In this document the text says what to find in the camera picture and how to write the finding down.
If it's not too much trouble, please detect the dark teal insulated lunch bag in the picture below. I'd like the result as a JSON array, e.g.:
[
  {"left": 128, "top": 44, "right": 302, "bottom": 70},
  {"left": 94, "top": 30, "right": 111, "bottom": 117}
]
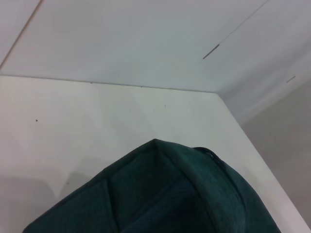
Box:
[{"left": 21, "top": 138, "right": 283, "bottom": 233}]

